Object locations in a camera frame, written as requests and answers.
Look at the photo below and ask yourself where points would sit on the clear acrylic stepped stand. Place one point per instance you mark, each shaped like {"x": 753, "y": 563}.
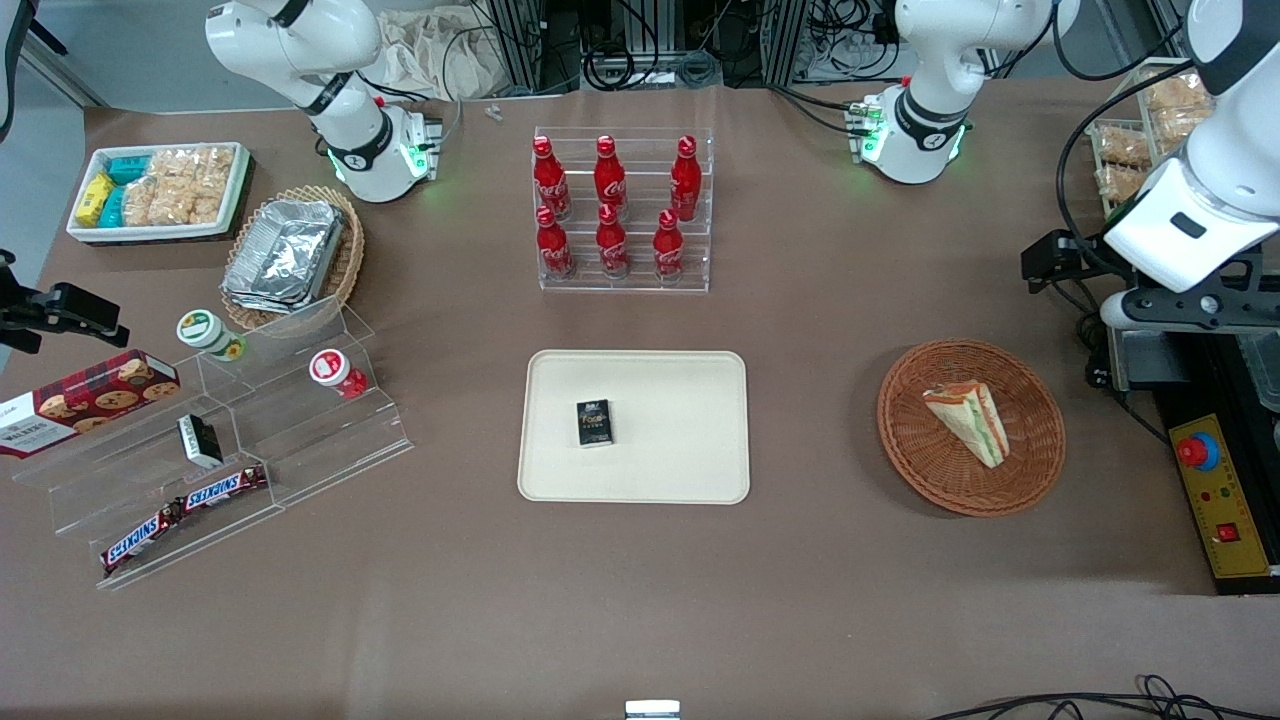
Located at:
{"x": 300, "y": 440}

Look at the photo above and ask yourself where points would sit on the beige cloth bag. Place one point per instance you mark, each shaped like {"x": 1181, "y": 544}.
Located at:
{"x": 430, "y": 55}

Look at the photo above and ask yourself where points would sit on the teal snack packet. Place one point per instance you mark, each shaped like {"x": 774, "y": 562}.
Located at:
{"x": 112, "y": 207}
{"x": 128, "y": 168}

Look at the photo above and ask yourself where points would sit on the clear plastic container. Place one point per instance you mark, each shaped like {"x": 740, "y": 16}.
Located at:
{"x": 1265, "y": 375}

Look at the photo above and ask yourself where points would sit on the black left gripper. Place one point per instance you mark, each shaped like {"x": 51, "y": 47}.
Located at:
{"x": 1082, "y": 258}

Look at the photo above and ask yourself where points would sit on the black curved stand leg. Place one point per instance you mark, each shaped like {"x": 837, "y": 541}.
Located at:
{"x": 10, "y": 70}

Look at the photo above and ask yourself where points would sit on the black machine base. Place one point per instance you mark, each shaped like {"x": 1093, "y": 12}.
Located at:
{"x": 1190, "y": 400}

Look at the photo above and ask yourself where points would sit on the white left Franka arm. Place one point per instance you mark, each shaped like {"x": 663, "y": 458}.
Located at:
{"x": 930, "y": 120}

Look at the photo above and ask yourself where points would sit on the yellow snack packet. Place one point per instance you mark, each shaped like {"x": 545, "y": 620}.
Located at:
{"x": 94, "y": 198}

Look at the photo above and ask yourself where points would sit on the red Coca-Cola bottle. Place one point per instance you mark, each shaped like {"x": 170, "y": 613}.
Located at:
{"x": 551, "y": 180}
{"x": 611, "y": 245}
{"x": 554, "y": 248}
{"x": 610, "y": 180}
{"x": 685, "y": 180}
{"x": 668, "y": 250}

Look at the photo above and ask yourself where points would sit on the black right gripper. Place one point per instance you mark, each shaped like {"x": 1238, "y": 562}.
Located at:
{"x": 22, "y": 315}

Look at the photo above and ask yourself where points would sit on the green lid yogurt cup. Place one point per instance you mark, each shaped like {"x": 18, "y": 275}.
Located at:
{"x": 205, "y": 333}

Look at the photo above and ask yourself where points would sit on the clear rice cracker bag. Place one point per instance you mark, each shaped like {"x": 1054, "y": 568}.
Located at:
{"x": 158, "y": 190}
{"x": 210, "y": 180}

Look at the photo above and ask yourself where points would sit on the stacked aluminium foil trays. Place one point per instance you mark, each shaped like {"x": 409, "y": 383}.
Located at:
{"x": 285, "y": 255}

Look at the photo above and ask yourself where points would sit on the clear acrylic bottle rack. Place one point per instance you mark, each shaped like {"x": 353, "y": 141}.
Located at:
{"x": 640, "y": 280}

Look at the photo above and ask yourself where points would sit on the beige plastic tray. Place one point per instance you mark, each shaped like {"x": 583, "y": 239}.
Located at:
{"x": 670, "y": 430}

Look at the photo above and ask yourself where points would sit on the clear bread snack bag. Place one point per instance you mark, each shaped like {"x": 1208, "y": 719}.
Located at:
{"x": 1118, "y": 183}
{"x": 1122, "y": 146}
{"x": 1175, "y": 105}

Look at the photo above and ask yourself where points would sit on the small black white box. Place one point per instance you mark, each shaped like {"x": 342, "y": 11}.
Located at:
{"x": 200, "y": 440}

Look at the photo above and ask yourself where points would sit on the small silver device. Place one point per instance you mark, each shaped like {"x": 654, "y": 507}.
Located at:
{"x": 652, "y": 710}

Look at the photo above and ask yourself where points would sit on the red emergency stop button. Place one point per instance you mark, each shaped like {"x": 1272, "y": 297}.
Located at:
{"x": 1197, "y": 450}

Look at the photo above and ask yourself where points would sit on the oval light wicker basket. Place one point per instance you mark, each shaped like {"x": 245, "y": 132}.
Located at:
{"x": 350, "y": 260}

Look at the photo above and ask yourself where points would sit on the red Walkers cookie box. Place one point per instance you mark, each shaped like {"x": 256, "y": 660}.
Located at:
{"x": 90, "y": 400}

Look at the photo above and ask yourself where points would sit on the small black box with print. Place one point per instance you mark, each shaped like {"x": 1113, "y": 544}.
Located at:
{"x": 594, "y": 424}

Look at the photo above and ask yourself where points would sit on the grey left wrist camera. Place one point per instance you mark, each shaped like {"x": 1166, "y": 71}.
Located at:
{"x": 1116, "y": 312}

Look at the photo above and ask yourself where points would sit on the Snickers chocolate bar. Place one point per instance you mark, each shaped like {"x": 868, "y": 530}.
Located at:
{"x": 225, "y": 488}
{"x": 140, "y": 538}

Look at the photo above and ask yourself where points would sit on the yellow control panel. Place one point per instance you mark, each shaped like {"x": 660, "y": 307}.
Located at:
{"x": 1225, "y": 510}

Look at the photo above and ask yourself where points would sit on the red lid yogurt cup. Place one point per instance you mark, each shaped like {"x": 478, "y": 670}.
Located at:
{"x": 330, "y": 368}

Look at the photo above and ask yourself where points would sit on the white plastic bin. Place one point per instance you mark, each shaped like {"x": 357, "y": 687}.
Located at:
{"x": 240, "y": 180}

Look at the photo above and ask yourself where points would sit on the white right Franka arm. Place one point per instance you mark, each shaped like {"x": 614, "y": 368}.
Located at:
{"x": 350, "y": 150}

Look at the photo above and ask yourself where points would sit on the triangle sandwich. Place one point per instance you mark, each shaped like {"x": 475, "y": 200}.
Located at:
{"x": 970, "y": 420}

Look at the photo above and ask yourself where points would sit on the round brown wicker basket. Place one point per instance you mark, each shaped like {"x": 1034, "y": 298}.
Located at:
{"x": 930, "y": 470}

